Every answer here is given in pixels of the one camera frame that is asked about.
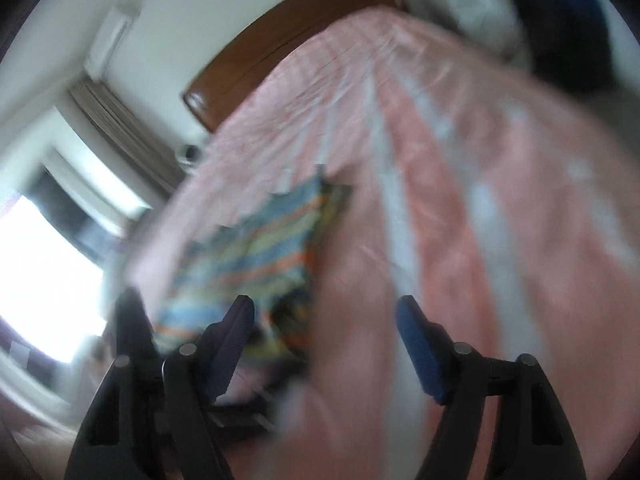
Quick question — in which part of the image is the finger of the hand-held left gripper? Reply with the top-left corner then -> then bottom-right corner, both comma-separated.
114,287 -> 162,362

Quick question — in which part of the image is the brown wooden headboard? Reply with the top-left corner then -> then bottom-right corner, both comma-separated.
181,0 -> 407,135

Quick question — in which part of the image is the window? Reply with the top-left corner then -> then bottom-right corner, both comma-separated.
0,147 -> 153,366

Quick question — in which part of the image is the pink striped bedspread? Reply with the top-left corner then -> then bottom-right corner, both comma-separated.
125,5 -> 640,480

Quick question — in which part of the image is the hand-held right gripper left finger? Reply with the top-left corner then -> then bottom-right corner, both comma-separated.
64,295 -> 256,480

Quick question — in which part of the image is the beige curtain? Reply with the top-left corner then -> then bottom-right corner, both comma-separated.
69,74 -> 187,202

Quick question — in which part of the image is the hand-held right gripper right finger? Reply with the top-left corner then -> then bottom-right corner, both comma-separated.
395,295 -> 588,480

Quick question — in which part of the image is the multicolour striped knit sweater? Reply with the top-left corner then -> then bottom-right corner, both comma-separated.
150,165 -> 353,363

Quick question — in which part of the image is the white air conditioner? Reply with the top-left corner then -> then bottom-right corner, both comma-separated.
84,6 -> 135,80

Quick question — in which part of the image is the black garment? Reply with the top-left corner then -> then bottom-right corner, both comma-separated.
517,0 -> 618,93

